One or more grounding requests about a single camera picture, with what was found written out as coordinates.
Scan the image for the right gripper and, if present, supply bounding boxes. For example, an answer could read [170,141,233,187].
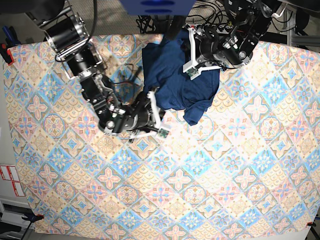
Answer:
[117,94,165,133]

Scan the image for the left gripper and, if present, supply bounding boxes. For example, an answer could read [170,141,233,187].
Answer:
[195,24,225,68]

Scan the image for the blue long-sleeve T-shirt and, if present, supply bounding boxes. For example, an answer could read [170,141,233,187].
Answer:
[142,29,220,126]

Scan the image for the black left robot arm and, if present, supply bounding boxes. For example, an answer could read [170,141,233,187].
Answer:
[193,0,282,70]

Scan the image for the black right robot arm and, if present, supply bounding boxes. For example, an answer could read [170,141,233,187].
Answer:
[26,0,170,139]

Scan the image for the white power strip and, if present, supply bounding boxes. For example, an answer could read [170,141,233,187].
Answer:
[184,23,234,35]

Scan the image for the patterned tile tablecloth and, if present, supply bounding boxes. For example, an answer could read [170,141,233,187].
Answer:
[3,42,320,240]

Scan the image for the white labels with red print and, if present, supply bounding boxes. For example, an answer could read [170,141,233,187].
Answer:
[0,164,25,197]

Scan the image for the red clamp at left edge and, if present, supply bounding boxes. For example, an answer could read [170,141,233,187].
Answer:
[0,43,14,66]

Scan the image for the orange clamp lower right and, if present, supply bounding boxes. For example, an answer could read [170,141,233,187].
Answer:
[307,222,317,228]

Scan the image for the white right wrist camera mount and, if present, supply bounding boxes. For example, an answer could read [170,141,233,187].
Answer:
[126,87,171,143]

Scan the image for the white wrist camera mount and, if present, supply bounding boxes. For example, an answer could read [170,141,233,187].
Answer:
[126,87,171,143]
[183,25,221,80]

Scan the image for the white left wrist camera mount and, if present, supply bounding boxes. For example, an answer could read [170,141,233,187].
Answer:
[183,25,221,80]

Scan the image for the blue overhead camera box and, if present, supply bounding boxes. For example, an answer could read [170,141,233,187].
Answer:
[120,0,196,16]

